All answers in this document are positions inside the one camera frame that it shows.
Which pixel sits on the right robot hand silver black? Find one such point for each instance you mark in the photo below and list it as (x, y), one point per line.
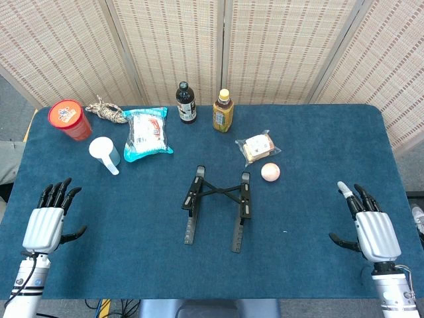
(377, 235)

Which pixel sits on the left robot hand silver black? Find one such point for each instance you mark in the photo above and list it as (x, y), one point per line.
(44, 225)

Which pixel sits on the black folding stand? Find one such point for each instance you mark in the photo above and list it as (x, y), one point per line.
(193, 195)

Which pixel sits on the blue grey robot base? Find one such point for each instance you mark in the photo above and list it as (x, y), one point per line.
(205, 309)

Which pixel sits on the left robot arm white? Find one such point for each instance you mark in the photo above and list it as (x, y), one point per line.
(23, 291)

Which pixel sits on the white grey shoe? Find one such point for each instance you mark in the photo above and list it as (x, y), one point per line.
(419, 218)

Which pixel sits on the grey trouser leg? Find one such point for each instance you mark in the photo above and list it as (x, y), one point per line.
(8, 159)

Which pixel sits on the blue felt table cloth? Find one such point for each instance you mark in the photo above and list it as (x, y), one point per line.
(298, 215)

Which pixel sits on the light blue measuring cup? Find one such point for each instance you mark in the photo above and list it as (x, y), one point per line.
(101, 150)

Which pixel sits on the red tub with orange lid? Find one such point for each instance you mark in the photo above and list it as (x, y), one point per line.
(66, 114)

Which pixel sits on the pale pink ball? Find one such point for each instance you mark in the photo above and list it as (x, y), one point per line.
(270, 172)

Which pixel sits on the teal white snack bag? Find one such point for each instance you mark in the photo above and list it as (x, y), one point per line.
(145, 136)

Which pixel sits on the plastic wrapped sandwich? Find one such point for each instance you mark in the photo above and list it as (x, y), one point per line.
(258, 147)

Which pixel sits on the dark bottle with black cap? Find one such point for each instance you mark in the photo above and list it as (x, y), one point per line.
(186, 106)

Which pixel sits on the yellow tea bottle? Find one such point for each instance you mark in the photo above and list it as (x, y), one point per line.
(223, 116)

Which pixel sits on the woven folding screen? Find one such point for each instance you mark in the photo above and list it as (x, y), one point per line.
(172, 49)

